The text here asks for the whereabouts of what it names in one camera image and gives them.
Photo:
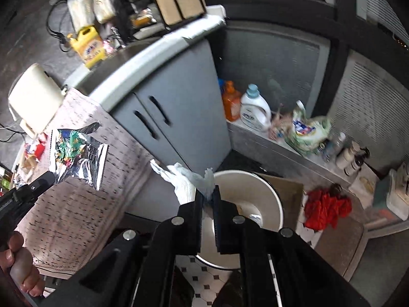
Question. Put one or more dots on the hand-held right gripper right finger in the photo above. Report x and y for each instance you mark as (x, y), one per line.
(219, 220)

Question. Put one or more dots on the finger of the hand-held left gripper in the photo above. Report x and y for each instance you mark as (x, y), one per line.
(41, 180)

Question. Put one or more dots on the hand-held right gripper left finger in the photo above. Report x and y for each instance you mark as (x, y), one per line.
(196, 220)

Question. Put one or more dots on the white tissue paper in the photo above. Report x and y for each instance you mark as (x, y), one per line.
(182, 179)

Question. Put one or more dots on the white round waste bin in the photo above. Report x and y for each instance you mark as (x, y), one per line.
(255, 195)

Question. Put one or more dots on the foil snack bag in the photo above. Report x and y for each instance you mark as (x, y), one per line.
(76, 153)

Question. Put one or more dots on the person's left hand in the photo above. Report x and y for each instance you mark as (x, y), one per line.
(20, 263)

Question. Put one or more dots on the patterned tablecloth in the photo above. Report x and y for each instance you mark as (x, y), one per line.
(83, 217)

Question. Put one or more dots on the brown cardboard piece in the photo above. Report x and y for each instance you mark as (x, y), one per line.
(289, 195)

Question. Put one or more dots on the cream electric pot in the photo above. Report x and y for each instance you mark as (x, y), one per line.
(35, 99)

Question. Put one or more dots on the red cloth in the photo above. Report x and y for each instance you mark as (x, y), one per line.
(326, 209)

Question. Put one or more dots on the pink floral packet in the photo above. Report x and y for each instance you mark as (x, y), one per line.
(279, 124)

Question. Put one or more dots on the white detergent bottle blue cap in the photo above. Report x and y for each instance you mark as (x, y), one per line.
(255, 110)

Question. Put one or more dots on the grey sink cabinet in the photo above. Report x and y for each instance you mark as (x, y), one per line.
(188, 102)

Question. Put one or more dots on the orange detergent bottle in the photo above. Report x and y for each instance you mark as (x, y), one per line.
(231, 102)

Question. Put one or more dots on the brown round stool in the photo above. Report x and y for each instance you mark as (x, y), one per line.
(338, 249)

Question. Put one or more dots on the green white refill pouch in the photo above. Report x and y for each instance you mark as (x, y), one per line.
(306, 131)

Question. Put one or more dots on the small clear bottle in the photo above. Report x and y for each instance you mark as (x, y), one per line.
(334, 147)

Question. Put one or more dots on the white pump bottle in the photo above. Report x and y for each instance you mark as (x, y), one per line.
(346, 156)

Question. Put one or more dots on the yellow dish soap jug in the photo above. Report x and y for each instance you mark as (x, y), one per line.
(89, 46)

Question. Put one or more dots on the clear plastic storage box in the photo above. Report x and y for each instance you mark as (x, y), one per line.
(389, 195)

